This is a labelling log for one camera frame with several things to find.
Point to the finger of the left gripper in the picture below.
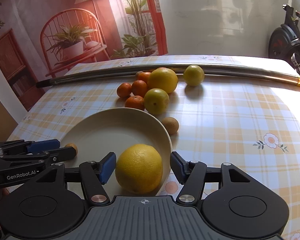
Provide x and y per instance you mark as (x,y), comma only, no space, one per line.
(48,157)
(17,147)

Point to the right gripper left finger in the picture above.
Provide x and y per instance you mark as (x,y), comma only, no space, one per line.
(93,176)

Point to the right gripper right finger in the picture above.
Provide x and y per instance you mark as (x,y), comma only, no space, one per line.
(193,176)

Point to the brown kiwi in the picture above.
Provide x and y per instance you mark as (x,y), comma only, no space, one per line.
(73,146)
(137,75)
(171,124)

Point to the large yellow grapefruit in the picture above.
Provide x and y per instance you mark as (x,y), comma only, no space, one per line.
(139,169)

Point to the yellow-green orange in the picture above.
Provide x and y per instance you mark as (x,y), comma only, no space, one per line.
(156,101)
(193,75)

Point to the small orange mandarin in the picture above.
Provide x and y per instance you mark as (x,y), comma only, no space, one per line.
(124,90)

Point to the large yellow orange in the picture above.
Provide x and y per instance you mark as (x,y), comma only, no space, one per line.
(165,79)

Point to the beige round plate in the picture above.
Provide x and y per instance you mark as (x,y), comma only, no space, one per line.
(115,130)

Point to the plaid floral tablecloth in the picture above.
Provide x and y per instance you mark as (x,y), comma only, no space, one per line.
(251,123)

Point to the printed room backdrop cloth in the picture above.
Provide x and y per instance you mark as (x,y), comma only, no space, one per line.
(46,38)

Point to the black exercise bike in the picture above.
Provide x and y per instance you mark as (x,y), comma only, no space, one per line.
(284,42)

